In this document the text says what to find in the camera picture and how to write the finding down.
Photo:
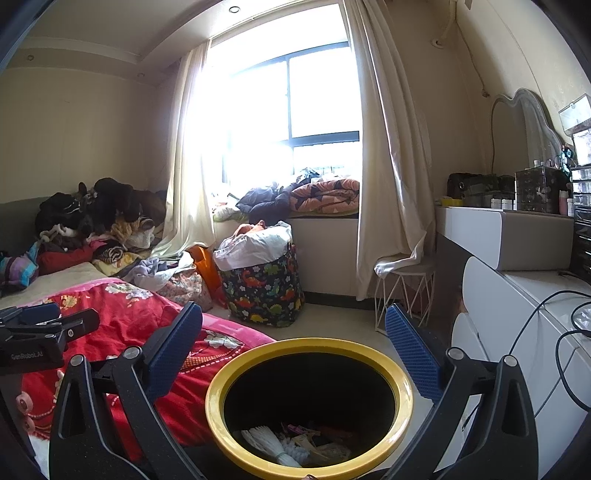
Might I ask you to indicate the person's left hand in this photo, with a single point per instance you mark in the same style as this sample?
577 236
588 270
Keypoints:
24 406

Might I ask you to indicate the navy blue jacket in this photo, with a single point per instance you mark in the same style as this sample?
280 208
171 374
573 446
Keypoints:
267 204

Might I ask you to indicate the floral fabric bag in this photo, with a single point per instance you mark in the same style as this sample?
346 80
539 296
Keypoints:
187 286

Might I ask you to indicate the window frame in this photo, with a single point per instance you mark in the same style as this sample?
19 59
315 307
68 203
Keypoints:
293 113

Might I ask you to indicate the white dresser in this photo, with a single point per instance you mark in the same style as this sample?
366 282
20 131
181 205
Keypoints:
519 299

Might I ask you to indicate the pile of dark clothes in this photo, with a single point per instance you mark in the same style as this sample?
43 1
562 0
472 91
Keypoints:
109 227

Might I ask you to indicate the black bag on dresser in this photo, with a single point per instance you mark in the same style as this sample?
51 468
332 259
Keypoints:
477 190

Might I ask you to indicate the white plastic bag in basket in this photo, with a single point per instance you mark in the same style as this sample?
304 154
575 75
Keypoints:
253 247

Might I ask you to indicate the clear cosmetics organizer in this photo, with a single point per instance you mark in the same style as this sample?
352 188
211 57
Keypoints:
538 189

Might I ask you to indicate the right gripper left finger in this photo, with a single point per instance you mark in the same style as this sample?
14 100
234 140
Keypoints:
84 441

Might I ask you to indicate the left cream curtain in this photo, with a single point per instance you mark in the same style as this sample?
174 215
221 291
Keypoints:
188 219

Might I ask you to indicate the dinosaur print laundry basket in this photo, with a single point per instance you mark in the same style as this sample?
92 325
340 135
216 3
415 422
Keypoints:
268 294

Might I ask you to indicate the cream curtain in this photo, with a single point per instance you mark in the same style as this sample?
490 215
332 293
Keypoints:
188 219
397 211

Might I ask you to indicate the white wire side table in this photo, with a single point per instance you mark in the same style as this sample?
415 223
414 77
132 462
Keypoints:
410 286

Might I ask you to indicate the white knitted cloth trash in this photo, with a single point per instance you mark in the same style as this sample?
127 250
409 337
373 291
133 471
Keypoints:
263 439

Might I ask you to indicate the white printed plastic bag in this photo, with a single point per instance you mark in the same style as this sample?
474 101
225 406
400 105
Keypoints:
323 455

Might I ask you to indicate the orange bag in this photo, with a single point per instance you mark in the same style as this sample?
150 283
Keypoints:
203 262

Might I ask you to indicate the yellow rimmed trash bin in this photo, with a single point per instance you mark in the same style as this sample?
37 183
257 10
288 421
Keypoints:
328 385

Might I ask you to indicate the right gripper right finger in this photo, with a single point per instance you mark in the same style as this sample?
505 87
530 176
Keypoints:
502 443

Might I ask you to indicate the right cream curtain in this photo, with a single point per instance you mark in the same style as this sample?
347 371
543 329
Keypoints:
397 211

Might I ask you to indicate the wavy framed mirror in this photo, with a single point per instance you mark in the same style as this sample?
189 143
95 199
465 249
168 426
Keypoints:
521 133

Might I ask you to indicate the orange patterned folded quilt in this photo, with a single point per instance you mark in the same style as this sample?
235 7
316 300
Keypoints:
336 197

